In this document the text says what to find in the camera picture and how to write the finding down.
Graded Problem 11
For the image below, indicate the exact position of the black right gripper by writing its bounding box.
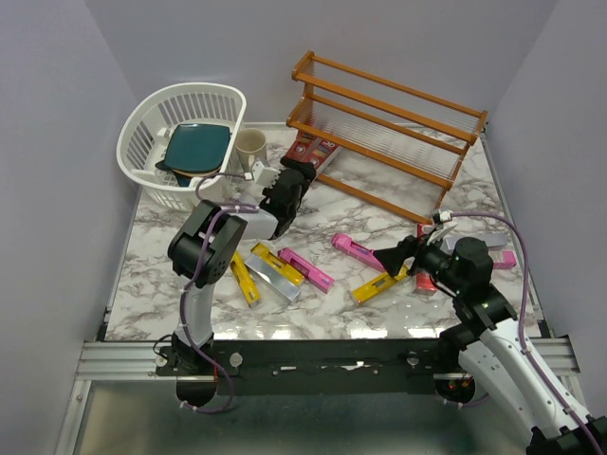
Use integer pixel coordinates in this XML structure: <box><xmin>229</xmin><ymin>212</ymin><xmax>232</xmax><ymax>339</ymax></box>
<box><xmin>373</xmin><ymin>227</ymin><xmax>466</xmax><ymax>294</ymax></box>

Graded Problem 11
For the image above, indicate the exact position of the red 3D toothpaste box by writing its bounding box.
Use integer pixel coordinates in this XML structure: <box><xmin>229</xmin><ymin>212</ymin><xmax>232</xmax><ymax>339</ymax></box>
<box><xmin>306</xmin><ymin>137</ymin><xmax>342</xmax><ymax>174</ymax></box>

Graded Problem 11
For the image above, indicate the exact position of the red Muesrgtei toothpaste box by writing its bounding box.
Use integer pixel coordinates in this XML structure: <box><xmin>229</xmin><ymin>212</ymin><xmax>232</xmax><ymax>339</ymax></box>
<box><xmin>414</xmin><ymin>224</ymin><xmax>437</xmax><ymax>296</ymax></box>

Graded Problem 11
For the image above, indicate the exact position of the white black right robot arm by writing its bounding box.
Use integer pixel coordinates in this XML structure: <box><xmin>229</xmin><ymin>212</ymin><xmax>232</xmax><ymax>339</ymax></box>
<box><xmin>374</xmin><ymin>235</ymin><xmax>606</xmax><ymax>454</ymax></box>

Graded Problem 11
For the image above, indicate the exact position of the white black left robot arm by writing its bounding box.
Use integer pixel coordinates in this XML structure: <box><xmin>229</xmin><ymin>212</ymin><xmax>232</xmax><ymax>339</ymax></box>
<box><xmin>168</xmin><ymin>157</ymin><xmax>317</xmax><ymax>374</ymax></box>

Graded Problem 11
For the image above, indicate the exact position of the orange wooden shelf rack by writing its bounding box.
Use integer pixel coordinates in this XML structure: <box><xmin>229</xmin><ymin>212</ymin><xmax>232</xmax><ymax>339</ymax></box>
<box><xmin>286</xmin><ymin>51</ymin><xmax>488</xmax><ymax>224</ymax></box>

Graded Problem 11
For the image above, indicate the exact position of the yellow Curaprox box right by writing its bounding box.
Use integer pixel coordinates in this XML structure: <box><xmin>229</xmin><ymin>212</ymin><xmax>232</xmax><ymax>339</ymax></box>
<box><xmin>350</xmin><ymin>265</ymin><xmax>409</xmax><ymax>305</ymax></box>

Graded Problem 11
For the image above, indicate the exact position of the yellow curaprox box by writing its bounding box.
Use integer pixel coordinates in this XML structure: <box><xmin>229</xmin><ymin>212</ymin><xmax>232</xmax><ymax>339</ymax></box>
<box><xmin>350</xmin><ymin>265</ymin><xmax>409</xmax><ymax>305</ymax></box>
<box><xmin>250</xmin><ymin>243</ymin><xmax>304</xmax><ymax>287</ymax></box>
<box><xmin>230</xmin><ymin>251</ymin><xmax>261</xmax><ymax>307</ymax></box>

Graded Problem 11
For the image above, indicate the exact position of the pink Curaprox box near rack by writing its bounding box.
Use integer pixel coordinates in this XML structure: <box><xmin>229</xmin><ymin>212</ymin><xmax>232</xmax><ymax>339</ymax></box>
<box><xmin>331</xmin><ymin>233</ymin><xmax>385</xmax><ymax>272</ymax></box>

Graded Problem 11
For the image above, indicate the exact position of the beige ceramic mug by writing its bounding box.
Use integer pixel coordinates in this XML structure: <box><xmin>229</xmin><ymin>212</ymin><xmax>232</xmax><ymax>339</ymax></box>
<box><xmin>234</xmin><ymin>128</ymin><xmax>267</xmax><ymax>173</ymax></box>

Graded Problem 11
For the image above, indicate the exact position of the silver toothpaste box near basket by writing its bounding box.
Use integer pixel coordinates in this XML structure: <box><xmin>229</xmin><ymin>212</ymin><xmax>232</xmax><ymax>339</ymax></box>
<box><xmin>238</xmin><ymin>191</ymin><xmax>261</xmax><ymax>206</ymax></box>

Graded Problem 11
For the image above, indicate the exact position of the pink Curaprox box centre left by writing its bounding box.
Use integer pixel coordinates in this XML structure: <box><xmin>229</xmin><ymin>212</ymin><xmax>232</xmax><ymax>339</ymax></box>
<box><xmin>279</xmin><ymin>247</ymin><xmax>334</xmax><ymax>294</ymax></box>

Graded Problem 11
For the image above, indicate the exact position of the yellow Curaprox box centre left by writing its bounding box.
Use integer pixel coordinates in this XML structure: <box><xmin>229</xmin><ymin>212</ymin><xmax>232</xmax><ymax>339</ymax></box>
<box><xmin>250</xmin><ymin>243</ymin><xmax>304</xmax><ymax>287</ymax></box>

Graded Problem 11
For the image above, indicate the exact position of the pink Curaprox box far right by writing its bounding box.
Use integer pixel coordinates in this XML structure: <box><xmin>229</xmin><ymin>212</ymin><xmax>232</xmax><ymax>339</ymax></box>
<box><xmin>489</xmin><ymin>250</ymin><xmax>517</xmax><ymax>270</ymax></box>

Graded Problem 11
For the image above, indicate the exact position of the teal square plate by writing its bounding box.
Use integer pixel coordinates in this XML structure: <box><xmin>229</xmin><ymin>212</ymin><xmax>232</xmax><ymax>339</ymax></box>
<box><xmin>163</xmin><ymin>123</ymin><xmax>231</xmax><ymax>173</ymax></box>

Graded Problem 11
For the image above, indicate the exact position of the silver toothpaste box left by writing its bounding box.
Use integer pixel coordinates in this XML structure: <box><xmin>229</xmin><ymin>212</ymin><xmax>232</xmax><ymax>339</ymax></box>
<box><xmin>245</xmin><ymin>255</ymin><xmax>301</xmax><ymax>303</ymax></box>

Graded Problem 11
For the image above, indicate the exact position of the yellow Curaprox box far left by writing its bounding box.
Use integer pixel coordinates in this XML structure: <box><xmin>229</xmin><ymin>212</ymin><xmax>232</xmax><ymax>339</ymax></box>
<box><xmin>230</xmin><ymin>251</ymin><xmax>261</xmax><ymax>307</ymax></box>

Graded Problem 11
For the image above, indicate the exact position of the white plastic dish basket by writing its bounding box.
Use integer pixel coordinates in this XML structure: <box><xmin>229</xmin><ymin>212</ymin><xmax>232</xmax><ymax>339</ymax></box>
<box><xmin>116</xmin><ymin>82</ymin><xmax>247</xmax><ymax>211</ymax></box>

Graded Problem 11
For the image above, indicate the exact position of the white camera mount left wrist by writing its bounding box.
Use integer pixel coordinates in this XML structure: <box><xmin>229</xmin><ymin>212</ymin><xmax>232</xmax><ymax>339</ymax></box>
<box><xmin>244</xmin><ymin>159</ymin><xmax>281</xmax><ymax>188</ymax></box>

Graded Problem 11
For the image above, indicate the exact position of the white camera mount wrist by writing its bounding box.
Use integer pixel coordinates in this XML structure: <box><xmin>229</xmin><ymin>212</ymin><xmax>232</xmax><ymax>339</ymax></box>
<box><xmin>244</xmin><ymin>159</ymin><xmax>281</xmax><ymax>188</ymax></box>
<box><xmin>426</xmin><ymin>209</ymin><xmax>457</xmax><ymax>245</ymax></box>

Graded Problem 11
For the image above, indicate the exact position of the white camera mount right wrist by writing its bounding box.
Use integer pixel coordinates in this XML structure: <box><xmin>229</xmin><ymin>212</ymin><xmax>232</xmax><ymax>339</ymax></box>
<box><xmin>426</xmin><ymin>209</ymin><xmax>457</xmax><ymax>245</ymax></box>

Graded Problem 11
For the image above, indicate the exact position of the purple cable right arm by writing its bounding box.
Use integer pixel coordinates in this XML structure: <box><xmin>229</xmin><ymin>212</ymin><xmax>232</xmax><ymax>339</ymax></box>
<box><xmin>445</xmin><ymin>210</ymin><xmax>607</xmax><ymax>455</ymax></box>

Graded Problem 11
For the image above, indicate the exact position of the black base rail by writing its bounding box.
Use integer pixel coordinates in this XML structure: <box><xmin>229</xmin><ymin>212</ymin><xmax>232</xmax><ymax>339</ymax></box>
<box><xmin>156</xmin><ymin>338</ymin><xmax>475</xmax><ymax>402</ymax></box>

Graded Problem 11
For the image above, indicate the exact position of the aluminium frame rail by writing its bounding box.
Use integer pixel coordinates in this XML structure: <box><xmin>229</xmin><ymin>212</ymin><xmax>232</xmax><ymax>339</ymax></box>
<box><xmin>55</xmin><ymin>337</ymin><xmax>584</xmax><ymax>454</ymax></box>

